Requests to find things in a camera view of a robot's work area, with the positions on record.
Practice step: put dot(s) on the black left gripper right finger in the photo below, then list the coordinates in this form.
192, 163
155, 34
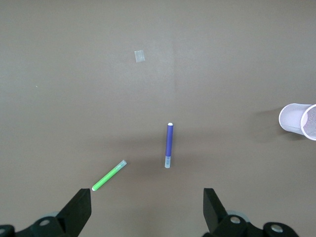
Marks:
214, 214

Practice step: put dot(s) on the blue marker pen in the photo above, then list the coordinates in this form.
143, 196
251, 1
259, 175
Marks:
169, 140

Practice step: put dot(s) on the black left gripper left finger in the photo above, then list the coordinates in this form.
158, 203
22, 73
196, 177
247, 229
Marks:
74, 212

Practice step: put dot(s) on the green highlighter pen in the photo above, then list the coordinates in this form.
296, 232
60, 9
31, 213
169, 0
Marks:
108, 175

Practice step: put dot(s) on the pink plastic cup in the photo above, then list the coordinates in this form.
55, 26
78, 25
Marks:
293, 118

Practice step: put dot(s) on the small transparent tape piece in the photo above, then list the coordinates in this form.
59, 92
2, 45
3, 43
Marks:
139, 56

